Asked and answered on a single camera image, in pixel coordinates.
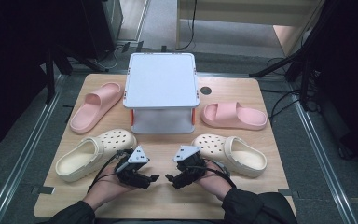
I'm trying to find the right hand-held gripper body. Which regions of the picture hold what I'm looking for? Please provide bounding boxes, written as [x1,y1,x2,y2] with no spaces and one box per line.
[172,145,208,188]

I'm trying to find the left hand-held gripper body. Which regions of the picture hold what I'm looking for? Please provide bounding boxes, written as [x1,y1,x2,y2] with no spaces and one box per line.
[114,145,152,189]

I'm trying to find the cream perforated clog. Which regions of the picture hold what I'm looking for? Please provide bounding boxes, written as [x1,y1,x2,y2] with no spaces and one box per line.
[191,133,268,179]
[54,128,138,183]

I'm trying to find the pink slide slipper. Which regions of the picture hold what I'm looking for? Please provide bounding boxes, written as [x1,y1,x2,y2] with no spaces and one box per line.
[200,101,269,132]
[69,81,126,134]

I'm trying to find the white two-tier shoe rack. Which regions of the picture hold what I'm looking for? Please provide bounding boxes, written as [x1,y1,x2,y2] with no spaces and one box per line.
[122,51,200,135]

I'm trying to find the person's right hand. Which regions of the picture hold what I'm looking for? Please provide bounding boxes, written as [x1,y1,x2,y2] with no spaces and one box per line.
[195,167,235,202]

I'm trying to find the person's left hand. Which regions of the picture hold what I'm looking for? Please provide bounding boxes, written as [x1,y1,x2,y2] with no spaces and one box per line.
[85,163,131,210]

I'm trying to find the grey tape strip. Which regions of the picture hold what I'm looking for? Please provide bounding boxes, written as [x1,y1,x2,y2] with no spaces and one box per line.
[277,188,300,199]
[31,185,56,196]

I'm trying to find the black tripod stand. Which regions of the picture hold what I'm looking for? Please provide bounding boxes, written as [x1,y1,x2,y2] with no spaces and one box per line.
[249,0,327,112]
[43,43,110,105]

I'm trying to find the dark cabinet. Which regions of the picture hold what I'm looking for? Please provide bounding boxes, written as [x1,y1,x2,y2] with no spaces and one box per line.
[83,0,124,61]

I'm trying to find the light wooden furniture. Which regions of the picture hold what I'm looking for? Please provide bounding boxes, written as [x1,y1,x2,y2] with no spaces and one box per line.
[175,0,324,58]

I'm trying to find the left hand-held gripper black cable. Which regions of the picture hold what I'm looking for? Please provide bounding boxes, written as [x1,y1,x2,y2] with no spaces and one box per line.
[87,149,135,194]

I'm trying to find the hand-held gripper black cable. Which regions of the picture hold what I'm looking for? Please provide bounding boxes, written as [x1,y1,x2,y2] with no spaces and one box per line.
[87,149,135,194]
[195,159,238,189]

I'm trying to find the right hand-held gripper black cable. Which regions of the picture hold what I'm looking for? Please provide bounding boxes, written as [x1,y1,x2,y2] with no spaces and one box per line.
[195,159,238,189]

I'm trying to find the metal floor rail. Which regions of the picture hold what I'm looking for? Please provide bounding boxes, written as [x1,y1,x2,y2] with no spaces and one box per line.
[291,92,358,224]
[0,74,68,224]

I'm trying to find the white floor cable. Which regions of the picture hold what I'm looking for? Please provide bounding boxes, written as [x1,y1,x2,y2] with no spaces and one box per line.
[93,46,119,71]

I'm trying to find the black floor cables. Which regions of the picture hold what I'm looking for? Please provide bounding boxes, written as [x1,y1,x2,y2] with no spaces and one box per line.
[260,57,320,122]

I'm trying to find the black hanging cable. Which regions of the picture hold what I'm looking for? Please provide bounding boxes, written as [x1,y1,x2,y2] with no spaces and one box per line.
[180,0,199,51]

